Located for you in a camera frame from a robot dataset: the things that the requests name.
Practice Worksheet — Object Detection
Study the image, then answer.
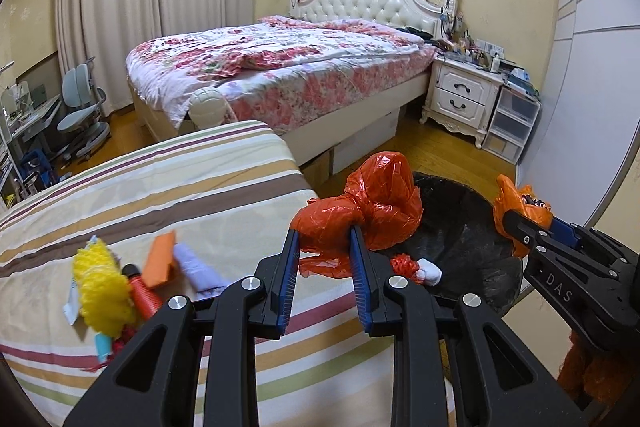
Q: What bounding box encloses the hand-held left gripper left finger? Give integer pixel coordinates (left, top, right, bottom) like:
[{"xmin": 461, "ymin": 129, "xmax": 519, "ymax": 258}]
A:
[{"xmin": 64, "ymin": 229, "xmax": 301, "ymax": 427}]

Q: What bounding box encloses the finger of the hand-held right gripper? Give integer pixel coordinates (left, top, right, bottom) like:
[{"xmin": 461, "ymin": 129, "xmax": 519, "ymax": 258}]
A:
[
  {"xmin": 501, "ymin": 208, "xmax": 552, "ymax": 266},
  {"xmin": 549, "ymin": 217, "xmax": 627, "ymax": 261}
]

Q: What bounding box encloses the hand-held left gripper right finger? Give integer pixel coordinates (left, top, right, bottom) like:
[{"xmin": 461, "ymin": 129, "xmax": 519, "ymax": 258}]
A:
[{"xmin": 348, "ymin": 225, "xmax": 589, "ymax": 427}]

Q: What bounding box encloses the black lined trash bin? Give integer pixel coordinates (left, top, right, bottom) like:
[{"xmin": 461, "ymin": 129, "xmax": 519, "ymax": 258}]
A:
[{"xmin": 372, "ymin": 172, "xmax": 527, "ymax": 323}]

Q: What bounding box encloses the pale lavender cloth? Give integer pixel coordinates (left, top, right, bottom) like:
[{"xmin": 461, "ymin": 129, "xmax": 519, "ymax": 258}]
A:
[{"xmin": 172, "ymin": 243, "xmax": 232, "ymax": 296}]

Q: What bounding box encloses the large orange plastic bag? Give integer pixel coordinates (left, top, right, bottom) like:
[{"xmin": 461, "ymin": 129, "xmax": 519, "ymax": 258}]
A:
[{"xmin": 291, "ymin": 152, "xmax": 424, "ymax": 279}]

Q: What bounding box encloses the orange sponge piece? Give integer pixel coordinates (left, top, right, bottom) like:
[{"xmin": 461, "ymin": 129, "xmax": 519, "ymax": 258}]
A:
[{"xmin": 141, "ymin": 231, "xmax": 179, "ymax": 291}]

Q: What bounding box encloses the yellow foam net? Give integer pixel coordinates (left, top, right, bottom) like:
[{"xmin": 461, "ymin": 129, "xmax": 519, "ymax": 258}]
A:
[{"xmin": 72, "ymin": 237, "xmax": 137, "ymax": 338}]

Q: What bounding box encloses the small red mesh net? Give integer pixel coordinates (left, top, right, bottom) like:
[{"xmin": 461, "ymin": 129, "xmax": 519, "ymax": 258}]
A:
[{"xmin": 390, "ymin": 254, "xmax": 419, "ymax": 281}]

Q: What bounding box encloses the white crumpled tissue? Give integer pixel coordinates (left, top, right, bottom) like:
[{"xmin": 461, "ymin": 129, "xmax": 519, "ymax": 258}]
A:
[{"xmin": 415, "ymin": 258, "xmax": 444, "ymax": 286}]

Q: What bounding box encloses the clear plastic drawer unit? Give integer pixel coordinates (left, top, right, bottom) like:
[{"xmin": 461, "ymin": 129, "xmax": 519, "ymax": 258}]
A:
[{"xmin": 482, "ymin": 82, "xmax": 542, "ymax": 166}]

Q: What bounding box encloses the brown cardboard box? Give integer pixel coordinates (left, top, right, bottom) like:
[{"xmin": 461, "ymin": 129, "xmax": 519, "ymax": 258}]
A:
[{"xmin": 300, "ymin": 149, "xmax": 334, "ymax": 186}]

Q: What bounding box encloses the white carved nightstand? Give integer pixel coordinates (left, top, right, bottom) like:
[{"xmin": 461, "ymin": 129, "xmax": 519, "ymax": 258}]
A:
[{"xmin": 421, "ymin": 54, "xmax": 504, "ymax": 150}]

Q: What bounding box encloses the white cardboard box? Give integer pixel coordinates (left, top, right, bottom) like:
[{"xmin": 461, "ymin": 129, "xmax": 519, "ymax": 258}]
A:
[{"xmin": 332, "ymin": 109, "xmax": 400, "ymax": 176}]

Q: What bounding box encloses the white sliding wardrobe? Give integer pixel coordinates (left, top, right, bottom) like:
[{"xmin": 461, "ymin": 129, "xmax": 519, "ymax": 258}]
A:
[{"xmin": 515, "ymin": 0, "xmax": 640, "ymax": 253}]

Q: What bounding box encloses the clutter of bottles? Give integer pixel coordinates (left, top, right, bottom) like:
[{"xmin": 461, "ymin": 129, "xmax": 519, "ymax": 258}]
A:
[{"xmin": 439, "ymin": 2, "xmax": 532, "ymax": 80}]

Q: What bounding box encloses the white printed packet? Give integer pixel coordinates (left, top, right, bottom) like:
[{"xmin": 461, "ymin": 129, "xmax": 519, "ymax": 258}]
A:
[{"xmin": 63, "ymin": 288, "xmax": 84, "ymax": 326}]

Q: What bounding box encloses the floral quilt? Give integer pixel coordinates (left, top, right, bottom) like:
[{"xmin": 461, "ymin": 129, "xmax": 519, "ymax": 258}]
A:
[{"xmin": 125, "ymin": 16, "xmax": 438, "ymax": 138}]

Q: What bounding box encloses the grey office chair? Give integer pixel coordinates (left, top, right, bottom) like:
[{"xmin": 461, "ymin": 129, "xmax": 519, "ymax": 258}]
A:
[{"xmin": 56, "ymin": 57, "xmax": 112, "ymax": 164}]

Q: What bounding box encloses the blue plastic stool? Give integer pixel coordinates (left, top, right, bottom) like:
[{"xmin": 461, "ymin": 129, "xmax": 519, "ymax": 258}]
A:
[{"xmin": 15, "ymin": 149, "xmax": 59, "ymax": 188}]

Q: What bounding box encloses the white tufted bed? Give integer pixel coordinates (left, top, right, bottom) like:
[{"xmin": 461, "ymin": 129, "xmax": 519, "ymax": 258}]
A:
[{"xmin": 125, "ymin": 0, "xmax": 460, "ymax": 188}]

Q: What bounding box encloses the white study desk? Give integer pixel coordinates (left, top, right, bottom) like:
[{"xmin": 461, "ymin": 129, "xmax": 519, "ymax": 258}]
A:
[{"xmin": 0, "ymin": 94, "xmax": 64, "ymax": 208}]

